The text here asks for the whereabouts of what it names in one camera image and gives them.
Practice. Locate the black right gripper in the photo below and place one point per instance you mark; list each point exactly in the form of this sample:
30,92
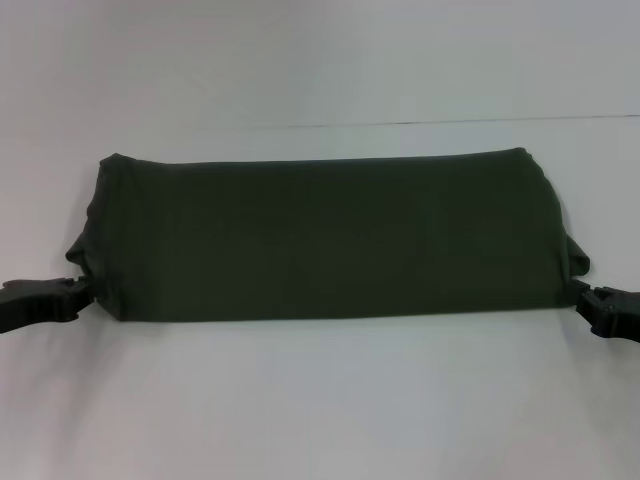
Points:
617,315

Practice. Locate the dark green FREE! t-shirt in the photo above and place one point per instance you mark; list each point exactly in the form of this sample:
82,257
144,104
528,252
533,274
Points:
325,240

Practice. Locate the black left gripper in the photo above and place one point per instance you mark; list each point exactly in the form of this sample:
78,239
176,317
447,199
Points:
32,305

